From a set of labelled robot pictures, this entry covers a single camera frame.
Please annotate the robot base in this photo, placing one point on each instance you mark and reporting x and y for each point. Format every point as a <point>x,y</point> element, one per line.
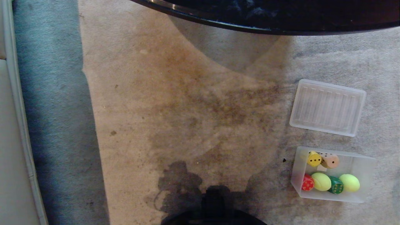
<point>213,215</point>

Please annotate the clear plastic box lid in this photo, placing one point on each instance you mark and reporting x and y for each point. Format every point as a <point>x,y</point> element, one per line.
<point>327,107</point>

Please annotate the yellow-green tennis ball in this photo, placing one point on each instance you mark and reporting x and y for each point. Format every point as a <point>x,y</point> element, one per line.
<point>349,182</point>
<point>321,181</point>

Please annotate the clear plastic box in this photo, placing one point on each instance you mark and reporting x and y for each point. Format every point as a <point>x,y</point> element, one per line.
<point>362,168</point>

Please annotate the yellow die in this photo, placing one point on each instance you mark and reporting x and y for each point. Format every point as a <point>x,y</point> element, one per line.
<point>314,159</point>

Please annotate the black round table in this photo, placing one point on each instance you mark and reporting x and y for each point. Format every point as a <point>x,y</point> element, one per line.
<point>281,14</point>

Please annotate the red die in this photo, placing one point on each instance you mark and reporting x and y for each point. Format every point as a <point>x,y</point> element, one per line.
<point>307,183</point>

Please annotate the natural wood die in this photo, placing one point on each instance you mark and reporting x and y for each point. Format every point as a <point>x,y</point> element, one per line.
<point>330,160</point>

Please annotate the green die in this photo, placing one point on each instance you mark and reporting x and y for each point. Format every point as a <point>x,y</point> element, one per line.
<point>336,186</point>

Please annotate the beige sofa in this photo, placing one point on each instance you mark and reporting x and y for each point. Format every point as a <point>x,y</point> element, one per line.
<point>14,140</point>

